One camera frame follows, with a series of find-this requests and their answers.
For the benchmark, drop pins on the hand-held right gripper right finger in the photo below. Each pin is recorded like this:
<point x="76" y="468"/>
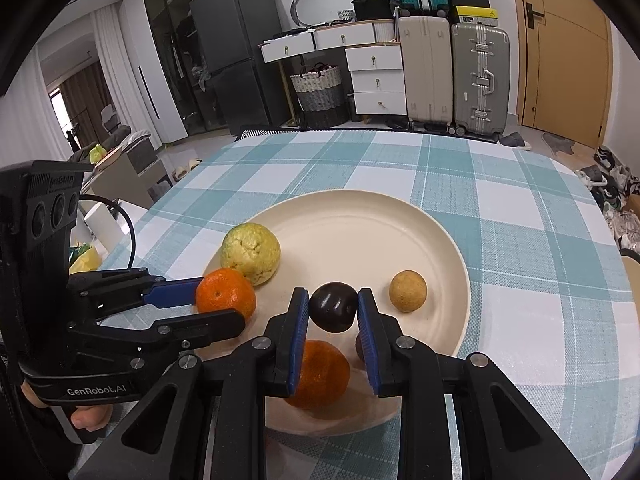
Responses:
<point x="367" y="340"/>

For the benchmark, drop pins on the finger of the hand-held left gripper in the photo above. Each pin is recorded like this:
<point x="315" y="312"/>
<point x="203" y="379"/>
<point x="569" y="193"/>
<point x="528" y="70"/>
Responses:
<point x="172" y="293"/>
<point x="200" y="330"/>

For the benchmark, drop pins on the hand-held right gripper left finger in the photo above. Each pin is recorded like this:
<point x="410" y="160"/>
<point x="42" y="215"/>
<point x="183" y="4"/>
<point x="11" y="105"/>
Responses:
<point x="299" y="340"/>

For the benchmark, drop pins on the orange tangerine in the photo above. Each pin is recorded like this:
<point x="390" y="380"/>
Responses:
<point x="322" y="375"/>
<point x="225" y="300"/>

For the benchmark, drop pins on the dark purple plum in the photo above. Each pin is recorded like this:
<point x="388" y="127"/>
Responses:
<point x="332" y="312"/>

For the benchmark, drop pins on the brown longan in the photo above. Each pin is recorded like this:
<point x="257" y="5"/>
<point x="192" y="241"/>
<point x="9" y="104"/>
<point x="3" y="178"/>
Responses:
<point x="407" y="290"/>

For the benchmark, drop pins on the large yellow-green guava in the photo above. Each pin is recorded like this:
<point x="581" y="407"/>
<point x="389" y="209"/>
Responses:
<point x="250" y="252"/>

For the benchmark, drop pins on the cream round plate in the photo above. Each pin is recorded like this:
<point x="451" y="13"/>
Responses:
<point x="360" y="240"/>

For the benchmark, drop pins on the person's left hand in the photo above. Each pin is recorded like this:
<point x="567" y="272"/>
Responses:
<point x="90" y="417"/>

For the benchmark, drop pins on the yellow object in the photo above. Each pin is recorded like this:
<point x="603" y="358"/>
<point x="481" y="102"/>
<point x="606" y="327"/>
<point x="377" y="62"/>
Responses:
<point x="85" y="257"/>

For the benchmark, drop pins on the white side table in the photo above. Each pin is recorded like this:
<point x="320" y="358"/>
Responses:
<point x="107" y="220"/>

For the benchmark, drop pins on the beige slipper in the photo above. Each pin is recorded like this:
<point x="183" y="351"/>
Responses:
<point x="195" y="163"/>
<point x="182" y="174"/>

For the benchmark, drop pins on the grey storage box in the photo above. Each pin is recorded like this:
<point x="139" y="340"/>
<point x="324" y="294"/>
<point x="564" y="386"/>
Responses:
<point x="140" y="152"/>

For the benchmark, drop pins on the brown curtain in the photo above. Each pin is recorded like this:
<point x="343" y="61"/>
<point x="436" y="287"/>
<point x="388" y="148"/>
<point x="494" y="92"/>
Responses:
<point x="80" y="105"/>

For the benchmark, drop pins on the striped floor mat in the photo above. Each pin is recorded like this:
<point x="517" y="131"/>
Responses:
<point x="265" y="133"/>

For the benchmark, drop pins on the teal checked tablecloth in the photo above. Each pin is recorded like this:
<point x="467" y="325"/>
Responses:
<point x="500" y="210"/>

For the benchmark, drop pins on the white curtain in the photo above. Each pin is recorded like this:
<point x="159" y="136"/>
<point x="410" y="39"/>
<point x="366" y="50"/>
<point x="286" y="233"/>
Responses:
<point x="115" y="75"/>

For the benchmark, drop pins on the glass door wardrobe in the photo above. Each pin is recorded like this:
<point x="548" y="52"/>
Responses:
<point x="165" y="60"/>

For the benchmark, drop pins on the woven laundry basket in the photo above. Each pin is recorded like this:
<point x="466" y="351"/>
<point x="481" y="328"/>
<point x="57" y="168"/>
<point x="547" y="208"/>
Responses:
<point x="320" y="95"/>

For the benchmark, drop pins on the grey slipper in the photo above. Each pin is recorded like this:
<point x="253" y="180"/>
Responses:
<point x="515" y="141"/>

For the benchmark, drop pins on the dark grey refrigerator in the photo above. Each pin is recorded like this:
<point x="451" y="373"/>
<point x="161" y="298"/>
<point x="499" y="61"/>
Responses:
<point x="235" y="45"/>

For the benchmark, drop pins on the white desk with drawers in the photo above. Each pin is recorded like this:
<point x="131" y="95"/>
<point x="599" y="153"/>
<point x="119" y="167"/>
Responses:
<point x="375" y="80"/>

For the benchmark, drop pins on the grey floor cloth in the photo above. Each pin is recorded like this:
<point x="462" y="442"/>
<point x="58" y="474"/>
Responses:
<point x="557" y="144"/>

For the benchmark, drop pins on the beige suitcase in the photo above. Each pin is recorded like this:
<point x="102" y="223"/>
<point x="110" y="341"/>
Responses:
<point x="425" y="70"/>

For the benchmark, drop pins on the silver suitcase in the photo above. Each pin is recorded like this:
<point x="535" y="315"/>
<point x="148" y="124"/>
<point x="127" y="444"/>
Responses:
<point x="480" y="80"/>

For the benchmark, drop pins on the pile of floor shoes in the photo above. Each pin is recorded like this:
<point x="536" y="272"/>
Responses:
<point x="615" y="190"/>

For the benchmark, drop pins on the black case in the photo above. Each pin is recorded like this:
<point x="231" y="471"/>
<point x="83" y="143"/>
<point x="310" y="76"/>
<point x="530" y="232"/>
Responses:
<point x="372" y="10"/>

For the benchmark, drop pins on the yellow and black shoe box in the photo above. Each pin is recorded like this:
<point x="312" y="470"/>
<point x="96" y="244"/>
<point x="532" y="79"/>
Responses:
<point x="475" y="15"/>

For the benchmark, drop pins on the tan wooden door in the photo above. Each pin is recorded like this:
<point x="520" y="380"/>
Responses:
<point x="565" y="45"/>

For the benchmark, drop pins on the arched metal mirror frame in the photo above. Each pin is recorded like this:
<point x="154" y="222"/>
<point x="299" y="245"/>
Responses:
<point x="297" y="2"/>

